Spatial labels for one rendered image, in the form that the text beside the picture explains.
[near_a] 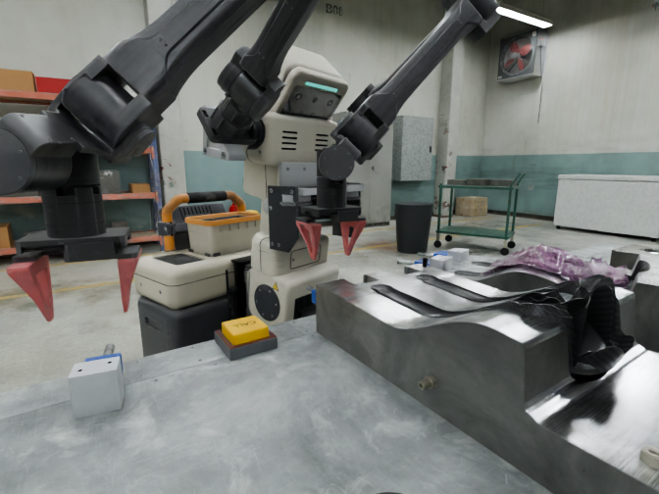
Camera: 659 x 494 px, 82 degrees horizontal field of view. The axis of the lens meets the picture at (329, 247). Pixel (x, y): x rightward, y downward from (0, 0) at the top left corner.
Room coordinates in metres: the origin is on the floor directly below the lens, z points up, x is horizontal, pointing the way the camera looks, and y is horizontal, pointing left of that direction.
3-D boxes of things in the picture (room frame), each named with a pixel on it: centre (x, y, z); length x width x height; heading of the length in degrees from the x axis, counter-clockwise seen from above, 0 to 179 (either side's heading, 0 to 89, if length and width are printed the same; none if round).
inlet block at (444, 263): (0.89, -0.22, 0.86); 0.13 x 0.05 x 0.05; 51
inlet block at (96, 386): (0.46, 0.30, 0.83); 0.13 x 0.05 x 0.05; 23
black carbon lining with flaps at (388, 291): (0.52, -0.22, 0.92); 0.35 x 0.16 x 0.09; 33
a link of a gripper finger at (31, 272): (0.42, 0.31, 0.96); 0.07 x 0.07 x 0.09; 22
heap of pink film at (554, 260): (0.77, -0.47, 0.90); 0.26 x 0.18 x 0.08; 51
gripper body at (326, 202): (0.72, 0.00, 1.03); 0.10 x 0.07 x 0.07; 121
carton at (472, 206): (8.47, -3.16, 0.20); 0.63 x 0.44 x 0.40; 121
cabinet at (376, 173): (6.86, -0.60, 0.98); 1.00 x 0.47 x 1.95; 121
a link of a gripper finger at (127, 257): (0.44, 0.27, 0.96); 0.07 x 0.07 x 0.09; 22
